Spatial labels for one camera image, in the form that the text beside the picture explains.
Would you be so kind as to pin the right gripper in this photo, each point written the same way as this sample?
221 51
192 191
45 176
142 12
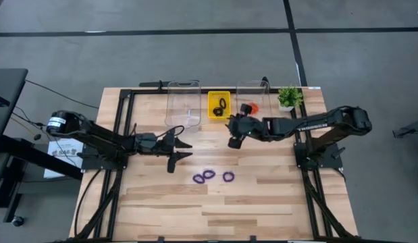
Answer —
262 131

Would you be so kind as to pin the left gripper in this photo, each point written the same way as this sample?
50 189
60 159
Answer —
163 148

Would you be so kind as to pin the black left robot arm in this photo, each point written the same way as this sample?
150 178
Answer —
100 136

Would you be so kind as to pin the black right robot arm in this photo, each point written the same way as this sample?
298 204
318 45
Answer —
313 125

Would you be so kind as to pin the yellow plastic basket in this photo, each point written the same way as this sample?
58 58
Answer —
213 98

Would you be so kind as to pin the clear plastic bin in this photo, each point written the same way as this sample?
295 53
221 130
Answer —
252 91
181 101

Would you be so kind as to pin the green plant in white pot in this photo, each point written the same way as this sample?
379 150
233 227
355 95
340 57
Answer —
289 96

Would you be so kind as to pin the white printed paper sheet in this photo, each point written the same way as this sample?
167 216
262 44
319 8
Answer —
67 148

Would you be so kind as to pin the black stand foot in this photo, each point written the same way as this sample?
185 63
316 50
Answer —
411 128

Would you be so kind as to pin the caster wheel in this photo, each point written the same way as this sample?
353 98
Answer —
17 221

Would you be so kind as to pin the black desk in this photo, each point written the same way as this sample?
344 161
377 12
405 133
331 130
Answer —
6 87

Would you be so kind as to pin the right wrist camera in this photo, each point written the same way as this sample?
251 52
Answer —
251 124

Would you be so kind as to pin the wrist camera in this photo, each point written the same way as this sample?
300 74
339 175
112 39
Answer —
251 124
148 138

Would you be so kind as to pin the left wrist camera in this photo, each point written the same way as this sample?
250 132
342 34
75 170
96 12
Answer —
148 138

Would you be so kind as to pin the black aluminium table frame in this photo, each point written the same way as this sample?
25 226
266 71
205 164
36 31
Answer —
148 91

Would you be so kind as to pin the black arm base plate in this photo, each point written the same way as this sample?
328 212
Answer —
94 163
333 163

